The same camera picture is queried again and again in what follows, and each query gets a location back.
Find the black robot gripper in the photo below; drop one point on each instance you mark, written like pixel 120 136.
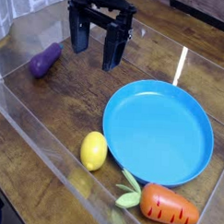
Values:
pixel 118 32

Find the yellow toy lemon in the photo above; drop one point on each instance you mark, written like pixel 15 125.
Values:
pixel 93 151

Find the blue round plastic tray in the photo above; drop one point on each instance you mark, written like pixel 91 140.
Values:
pixel 159 132

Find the purple toy eggplant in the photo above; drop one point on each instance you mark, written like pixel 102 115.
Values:
pixel 40 63

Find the white patterned curtain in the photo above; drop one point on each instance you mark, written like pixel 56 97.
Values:
pixel 12 9

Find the orange toy carrot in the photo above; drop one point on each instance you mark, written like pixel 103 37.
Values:
pixel 157 202

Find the dark wall baseboard strip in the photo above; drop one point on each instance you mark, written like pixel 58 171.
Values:
pixel 215 22

